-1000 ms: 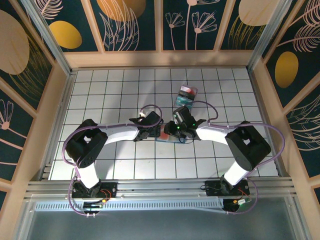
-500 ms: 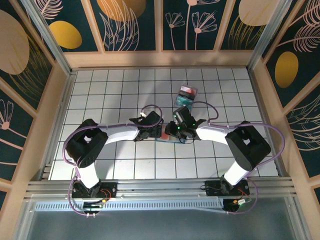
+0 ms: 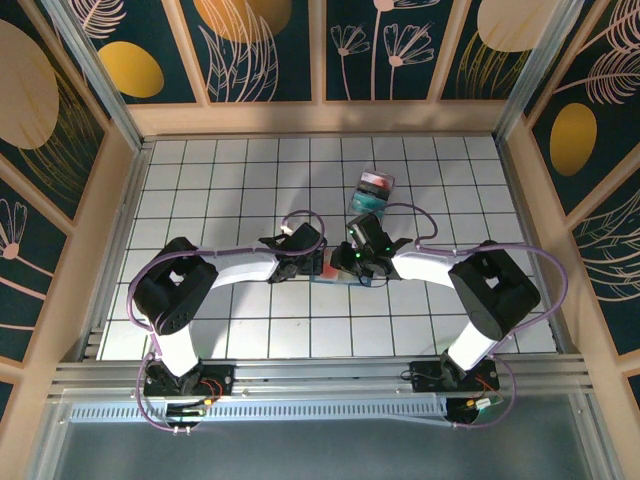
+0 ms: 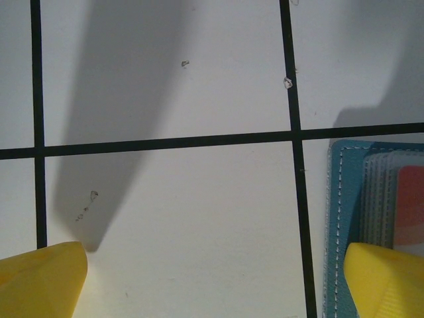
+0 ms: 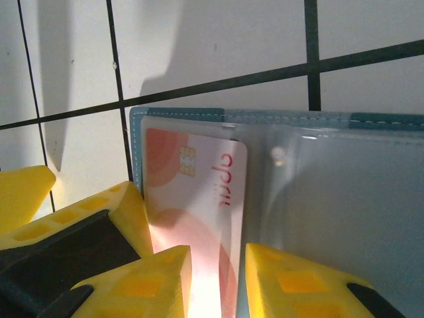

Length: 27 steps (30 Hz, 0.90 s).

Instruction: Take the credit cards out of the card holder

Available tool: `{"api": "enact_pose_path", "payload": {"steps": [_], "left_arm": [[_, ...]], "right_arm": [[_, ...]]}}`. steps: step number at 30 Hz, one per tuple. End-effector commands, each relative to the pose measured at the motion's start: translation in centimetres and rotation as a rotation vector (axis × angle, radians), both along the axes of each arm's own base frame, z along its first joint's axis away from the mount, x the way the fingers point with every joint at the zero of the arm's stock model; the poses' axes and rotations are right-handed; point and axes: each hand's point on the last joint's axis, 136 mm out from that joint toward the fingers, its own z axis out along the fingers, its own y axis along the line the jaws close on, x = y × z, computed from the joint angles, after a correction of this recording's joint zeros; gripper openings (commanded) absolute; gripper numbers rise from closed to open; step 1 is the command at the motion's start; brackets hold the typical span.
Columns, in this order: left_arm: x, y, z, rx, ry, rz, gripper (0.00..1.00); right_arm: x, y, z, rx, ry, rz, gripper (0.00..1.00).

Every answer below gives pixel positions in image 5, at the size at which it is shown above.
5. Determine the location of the white salmon chip card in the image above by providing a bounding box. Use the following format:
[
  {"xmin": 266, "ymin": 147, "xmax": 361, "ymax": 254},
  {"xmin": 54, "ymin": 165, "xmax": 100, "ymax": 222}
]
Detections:
[{"xmin": 144, "ymin": 127, "xmax": 249, "ymax": 318}]

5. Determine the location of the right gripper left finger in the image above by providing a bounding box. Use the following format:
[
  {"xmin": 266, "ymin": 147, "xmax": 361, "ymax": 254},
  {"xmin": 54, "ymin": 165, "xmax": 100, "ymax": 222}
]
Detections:
[{"xmin": 42, "ymin": 244, "xmax": 193, "ymax": 318}]

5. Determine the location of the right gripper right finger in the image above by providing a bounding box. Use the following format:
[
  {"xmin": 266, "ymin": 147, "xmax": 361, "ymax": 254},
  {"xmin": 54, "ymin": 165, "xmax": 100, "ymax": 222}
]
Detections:
[{"xmin": 244, "ymin": 242, "xmax": 407, "ymax": 318}]

